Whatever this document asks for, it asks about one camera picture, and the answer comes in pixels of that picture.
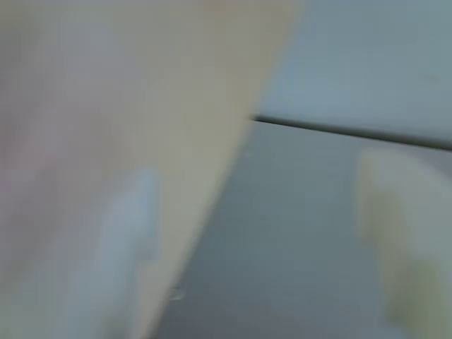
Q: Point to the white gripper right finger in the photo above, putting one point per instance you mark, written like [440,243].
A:
[413,229]

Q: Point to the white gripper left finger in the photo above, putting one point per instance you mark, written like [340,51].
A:
[120,247]

